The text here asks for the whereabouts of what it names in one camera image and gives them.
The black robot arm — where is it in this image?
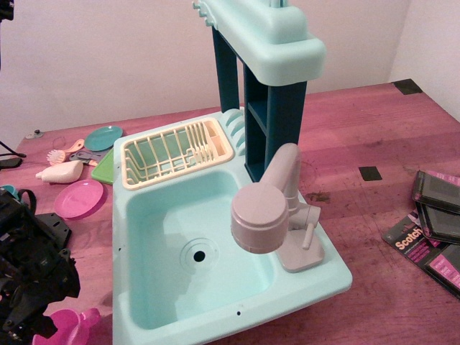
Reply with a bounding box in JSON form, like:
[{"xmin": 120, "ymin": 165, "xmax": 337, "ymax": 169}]
[{"xmin": 1, "ymin": 189, "xmax": 81, "ymax": 344}]

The light blue toy sink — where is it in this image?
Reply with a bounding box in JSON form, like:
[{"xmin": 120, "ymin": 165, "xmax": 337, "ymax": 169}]
[{"xmin": 113, "ymin": 110, "xmax": 352, "ymax": 344}]

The pink toy cup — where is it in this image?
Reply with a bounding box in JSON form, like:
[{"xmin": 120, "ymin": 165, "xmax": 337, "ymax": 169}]
[{"xmin": 32, "ymin": 308, "xmax": 101, "ymax": 345}]

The teal toy cup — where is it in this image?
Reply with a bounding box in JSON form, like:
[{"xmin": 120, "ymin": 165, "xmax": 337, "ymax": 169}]
[{"xmin": 1, "ymin": 185, "xmax": 19, "ymax": 200}]

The cream dish drying rack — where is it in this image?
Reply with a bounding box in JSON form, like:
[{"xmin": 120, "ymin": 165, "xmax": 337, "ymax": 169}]
[{"xmin": 121, "ymin": 117, "xmax": 234, "ymax": 190}]

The grey toy faucet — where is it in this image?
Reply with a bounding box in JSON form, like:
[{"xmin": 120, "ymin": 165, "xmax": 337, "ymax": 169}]
[{"xmin": 231, "ymin": 143, "xmax": 325, "ymax": 273}]

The dark blue shelf tower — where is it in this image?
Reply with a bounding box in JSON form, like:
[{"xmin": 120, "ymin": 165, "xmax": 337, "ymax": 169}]
[{"xmin": 212, "ymin": 29, "xmax": 307, "ymax": 182}]

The green cutting board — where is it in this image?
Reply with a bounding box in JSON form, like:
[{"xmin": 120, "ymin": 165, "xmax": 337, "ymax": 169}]
[{"xmin": 91, "ymin": 149, "xmax": 114, "ymax": 185}]

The teal toy plate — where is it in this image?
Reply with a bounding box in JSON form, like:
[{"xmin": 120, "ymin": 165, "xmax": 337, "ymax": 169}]
[{"xmin": 84, "ymin": 125, "xmax": 123, "ymax": 152}]

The black tape patch centre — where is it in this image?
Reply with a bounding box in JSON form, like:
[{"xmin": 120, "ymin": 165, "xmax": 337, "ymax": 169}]
[{"xmin": 359, "ymin": 166, "xmax": 382, "ymax": 182}]

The light blue top shelf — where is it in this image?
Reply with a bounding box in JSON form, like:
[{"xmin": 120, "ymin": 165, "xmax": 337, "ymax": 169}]
[{"xmin": 193, "ymin": 0, "xmax": 326, "ymax": 86}]

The grey toy scraper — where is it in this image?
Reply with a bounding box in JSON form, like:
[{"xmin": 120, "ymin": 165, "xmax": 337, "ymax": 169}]
[{"xmin": 69, "ymin": 150, "xmax": 101, "ymax": 167}]

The pink toy plate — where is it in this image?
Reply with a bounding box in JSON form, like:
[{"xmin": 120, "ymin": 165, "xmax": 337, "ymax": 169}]
[{"xmin": 54, "ymin": 180, "xmax": 106, "ymax": 219}]

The cream toy soap bottle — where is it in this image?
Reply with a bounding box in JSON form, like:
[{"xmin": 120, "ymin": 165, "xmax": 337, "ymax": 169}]
[{"xmin": 35, "ymin": 160, "xmax": 83, "ymax": 183}]

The white pink dish brush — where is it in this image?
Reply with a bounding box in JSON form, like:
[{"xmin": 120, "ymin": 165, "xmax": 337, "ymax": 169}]
[{"xmin": 47, "ymin": 139, "xmax": 84, "ymax": 165}]

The Scotch tape package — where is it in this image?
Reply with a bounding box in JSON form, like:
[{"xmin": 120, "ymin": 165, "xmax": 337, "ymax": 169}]
[{"xmin": 382, "ymin": 210, "xmax": 448, "ymax": 265}]

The small grey table screw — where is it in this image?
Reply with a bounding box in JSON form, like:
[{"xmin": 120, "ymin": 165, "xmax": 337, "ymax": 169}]
[{"xmin": 24, "ymin": 129, "xmax": 44, "ymax": 139}]

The black tape patch corner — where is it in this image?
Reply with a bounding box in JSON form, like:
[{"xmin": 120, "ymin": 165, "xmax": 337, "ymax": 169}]
[{"xmin": 392, "ymin": 78, "xmax": 423, "ymax": 95}]

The top black tape package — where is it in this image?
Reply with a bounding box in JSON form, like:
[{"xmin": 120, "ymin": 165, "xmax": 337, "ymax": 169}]
[{"xmin": 412, "ymin": 170, "xmax": 459, "ymax": 210}]

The black tape package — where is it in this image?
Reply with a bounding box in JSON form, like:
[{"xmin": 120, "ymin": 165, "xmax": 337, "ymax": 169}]
[
  {"xmin": 415, "ymin": 202, "xmax": 459, "ymax": 244},
  {"xmin": 425, "ymin": 244, "xmax": 459, "ymax": 299},
  {"xmin": 412, "ymin": 170, "xmax": 459, "ymax": 210}
]

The middle black tape package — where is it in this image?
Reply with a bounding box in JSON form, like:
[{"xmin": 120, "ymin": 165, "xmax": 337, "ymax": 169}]
[{"xmin": 415, "ymin": 202, "xmax": 459, "ymax": 244}]

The black tripod leg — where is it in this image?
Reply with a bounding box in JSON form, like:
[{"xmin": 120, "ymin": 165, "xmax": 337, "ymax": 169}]
[{"xmin": 1, "ymin": 142, "xmax": 27, "ymax": 170}]

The lower black tape package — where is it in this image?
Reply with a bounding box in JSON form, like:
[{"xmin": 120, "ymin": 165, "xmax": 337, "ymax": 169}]
[{"xmin": 425, "ymin": 244, "xmax": 459, "ymax": 299}]

